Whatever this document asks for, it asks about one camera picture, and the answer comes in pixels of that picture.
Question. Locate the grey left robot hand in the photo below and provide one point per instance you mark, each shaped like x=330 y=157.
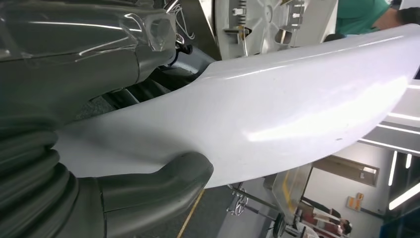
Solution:
x=65 y=72

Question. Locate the clear plastic film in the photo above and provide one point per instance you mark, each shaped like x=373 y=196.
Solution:
x=82 y=29

